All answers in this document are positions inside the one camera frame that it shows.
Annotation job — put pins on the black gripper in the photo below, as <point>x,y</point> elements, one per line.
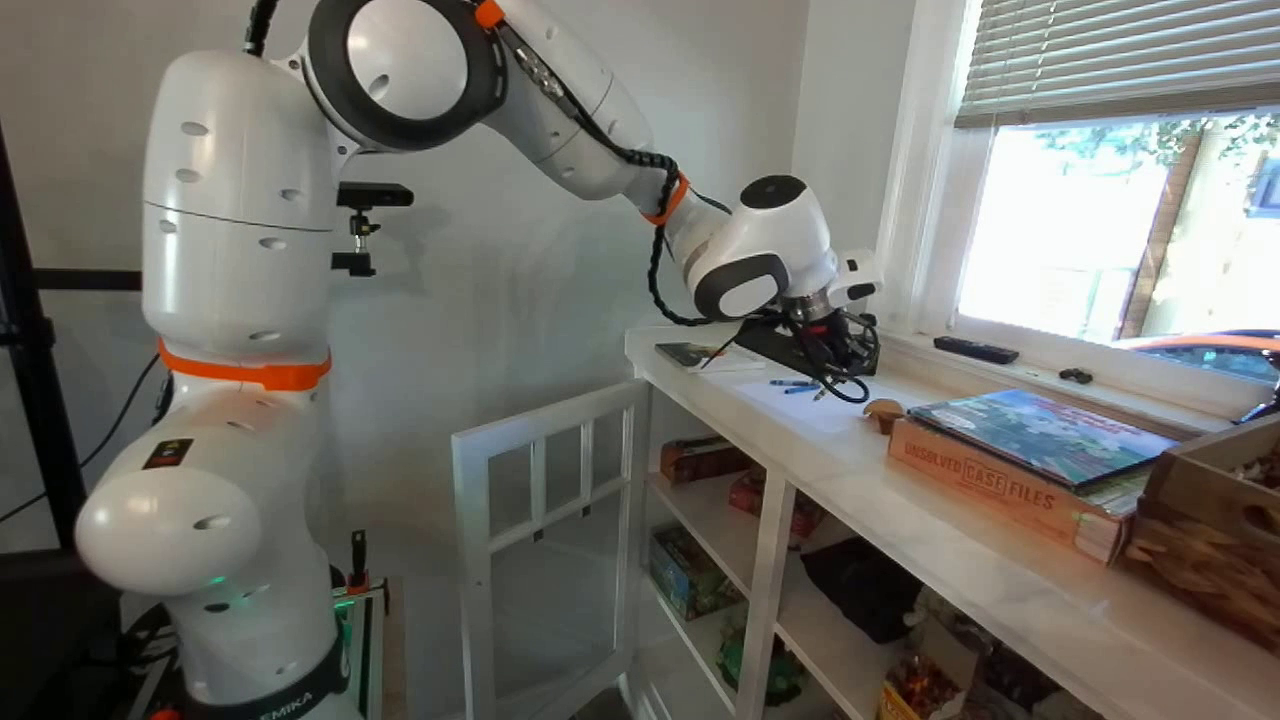
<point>824,344</point>

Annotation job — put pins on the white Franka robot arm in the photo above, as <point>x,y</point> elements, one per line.
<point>224,265</point>

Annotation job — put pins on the dark colourful cover book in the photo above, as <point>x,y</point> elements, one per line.
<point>1042,438</point>

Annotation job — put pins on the white paper sheet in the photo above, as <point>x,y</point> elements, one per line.
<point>761,407</point>

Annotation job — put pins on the black remote control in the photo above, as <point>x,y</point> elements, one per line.
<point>978,350</point>

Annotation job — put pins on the red shelf item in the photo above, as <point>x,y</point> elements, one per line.
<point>761,503</point>

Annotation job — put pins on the brown box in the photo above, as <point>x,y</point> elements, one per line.
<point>701,463</point>

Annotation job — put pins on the orange cardboard game box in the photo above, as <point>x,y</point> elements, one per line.
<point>984,487</point>

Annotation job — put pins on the white shelf cabinet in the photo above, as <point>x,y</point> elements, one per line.
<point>768,573</point>

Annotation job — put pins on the dark bag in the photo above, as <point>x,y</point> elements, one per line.
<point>860,585</point>

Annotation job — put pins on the small black sill object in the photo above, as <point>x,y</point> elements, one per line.
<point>1078,377</point>

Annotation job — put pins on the green blue box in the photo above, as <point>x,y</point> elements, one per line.
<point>687,573</point>

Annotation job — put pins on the green shelf item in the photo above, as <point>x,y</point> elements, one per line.
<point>761,666</point>

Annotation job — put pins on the yellow red game box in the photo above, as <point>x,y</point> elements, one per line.
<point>920,684</point>

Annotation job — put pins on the wooden crate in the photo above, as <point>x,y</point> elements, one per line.
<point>1203,545</point>

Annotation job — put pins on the white paned cabinet door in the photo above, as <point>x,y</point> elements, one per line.
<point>469,585</point>

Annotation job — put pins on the wide white window blind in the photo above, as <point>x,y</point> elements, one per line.
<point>1121,60</point>

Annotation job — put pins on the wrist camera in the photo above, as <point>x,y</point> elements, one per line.
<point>860,291</point>

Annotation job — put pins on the black stereo camera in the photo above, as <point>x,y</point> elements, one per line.
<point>381,194</point>

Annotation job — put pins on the black camera stand pole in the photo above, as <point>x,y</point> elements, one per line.
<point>95,283</point>

